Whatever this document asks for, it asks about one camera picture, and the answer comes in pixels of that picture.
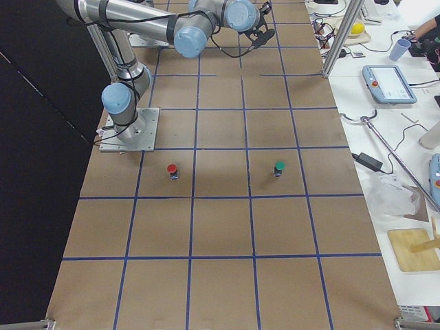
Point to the wooden cutting board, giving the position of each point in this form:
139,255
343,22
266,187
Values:
414,250

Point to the silver metal rod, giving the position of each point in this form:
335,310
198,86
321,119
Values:
367,120

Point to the yellow lemon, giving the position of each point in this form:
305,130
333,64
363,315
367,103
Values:
357,29

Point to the blue plastic cup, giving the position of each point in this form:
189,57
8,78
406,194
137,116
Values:
399,49

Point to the green push button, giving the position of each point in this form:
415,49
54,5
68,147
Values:
279,168

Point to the red push button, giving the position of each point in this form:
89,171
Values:
172,170

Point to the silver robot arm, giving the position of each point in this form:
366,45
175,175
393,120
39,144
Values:
187,32

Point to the black power adapter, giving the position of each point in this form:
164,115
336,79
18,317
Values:
367,161

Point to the clear plastic bag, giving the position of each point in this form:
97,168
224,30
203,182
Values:
389,195

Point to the white cylinder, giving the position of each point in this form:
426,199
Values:
430,139

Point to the blue teach pendant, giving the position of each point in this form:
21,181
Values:
434,176
388,85

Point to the aluminium frame post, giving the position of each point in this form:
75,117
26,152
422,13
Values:
343,31

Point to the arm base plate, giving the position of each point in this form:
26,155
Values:
139,136
138,41

